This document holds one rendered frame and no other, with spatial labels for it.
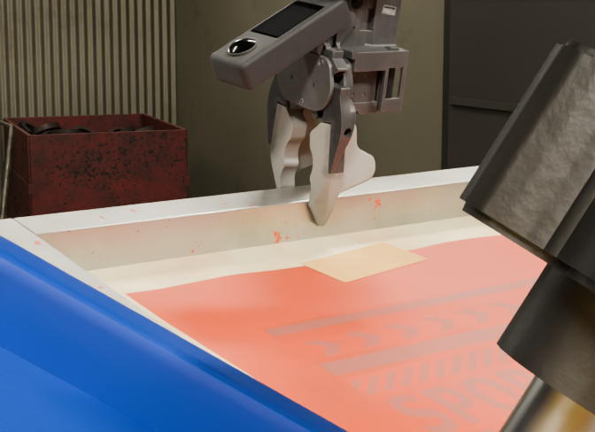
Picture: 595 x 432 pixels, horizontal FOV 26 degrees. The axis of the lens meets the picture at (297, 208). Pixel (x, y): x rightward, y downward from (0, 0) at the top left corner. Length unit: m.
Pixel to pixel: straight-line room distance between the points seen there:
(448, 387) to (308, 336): 0.11
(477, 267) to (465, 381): 0.23
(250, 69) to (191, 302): 0.19
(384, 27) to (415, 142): 4.63
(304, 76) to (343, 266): 0.16
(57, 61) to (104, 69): 0.30
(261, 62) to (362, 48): 0.11
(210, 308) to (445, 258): 0.25
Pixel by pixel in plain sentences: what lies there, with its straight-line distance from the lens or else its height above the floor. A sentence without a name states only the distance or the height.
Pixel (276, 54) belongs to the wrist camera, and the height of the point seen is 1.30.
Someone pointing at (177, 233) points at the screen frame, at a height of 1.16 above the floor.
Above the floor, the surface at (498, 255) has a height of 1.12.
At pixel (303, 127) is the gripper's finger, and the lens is 1.09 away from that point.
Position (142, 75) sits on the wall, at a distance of 7.78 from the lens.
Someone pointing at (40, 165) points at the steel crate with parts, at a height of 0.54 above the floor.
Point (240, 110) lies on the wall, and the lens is 7.13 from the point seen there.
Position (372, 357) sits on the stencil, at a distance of 0.88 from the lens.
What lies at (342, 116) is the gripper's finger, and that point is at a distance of 1.04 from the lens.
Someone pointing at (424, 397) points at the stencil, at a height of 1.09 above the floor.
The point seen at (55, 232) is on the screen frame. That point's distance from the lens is 0.95.
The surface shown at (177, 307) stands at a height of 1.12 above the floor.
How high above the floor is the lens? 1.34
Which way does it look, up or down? 9 degrees down
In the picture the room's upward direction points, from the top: straight up
